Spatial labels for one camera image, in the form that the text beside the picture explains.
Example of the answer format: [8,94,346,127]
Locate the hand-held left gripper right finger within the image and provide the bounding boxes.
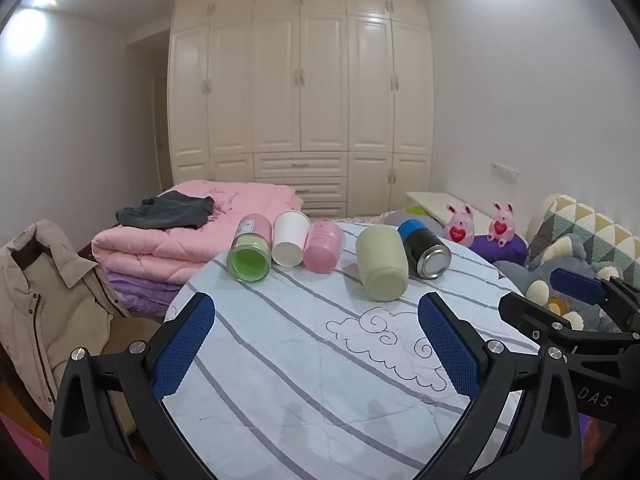
[415,291,584,480]

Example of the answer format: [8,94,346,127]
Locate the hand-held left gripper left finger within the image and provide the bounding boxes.
[48,291,217,480]

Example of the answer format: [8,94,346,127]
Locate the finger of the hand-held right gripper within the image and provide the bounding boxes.
[498,292,640,357]
[549,268,640,334]

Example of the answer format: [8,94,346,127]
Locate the green cup with pink label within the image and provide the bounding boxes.
[226,214,273,285]

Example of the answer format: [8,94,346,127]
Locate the black cup with blue band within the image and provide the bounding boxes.
[397,219,452,279]

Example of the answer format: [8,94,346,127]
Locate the cream cup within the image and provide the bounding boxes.
[355,224,410,303]

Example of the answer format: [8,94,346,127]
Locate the white paper cup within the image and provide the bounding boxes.
[271,210,311,267]

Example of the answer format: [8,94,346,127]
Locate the grey plush toy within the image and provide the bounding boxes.
[492,234,626,333]

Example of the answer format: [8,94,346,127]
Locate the triangle-patterned cushion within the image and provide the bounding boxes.
[525,195,640,286]

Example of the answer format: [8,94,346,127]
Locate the purple pillow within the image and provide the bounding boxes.
[470,232,529,263]

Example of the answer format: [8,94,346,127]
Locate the folded purple blanket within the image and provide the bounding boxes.
[105,267,183,318]

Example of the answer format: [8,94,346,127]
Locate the pink bunny plush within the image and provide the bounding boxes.
[487,202,517,247]
[444,203,476,247]

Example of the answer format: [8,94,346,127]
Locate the folded pink quilt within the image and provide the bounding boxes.
[91,182,305,286]

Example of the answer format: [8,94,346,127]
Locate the grey clothes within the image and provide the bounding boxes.
[116,195,216,231]

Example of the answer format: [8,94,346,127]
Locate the beige jacket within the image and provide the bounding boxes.
[0,219,132,421]

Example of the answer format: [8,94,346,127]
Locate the patterned bed cover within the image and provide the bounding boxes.
[350,207,446,233]

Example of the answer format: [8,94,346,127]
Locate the pink cloth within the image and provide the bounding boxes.
[0,412,51,480]

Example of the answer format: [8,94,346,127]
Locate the white wardrobe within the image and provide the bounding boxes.
[167,0,433,218]

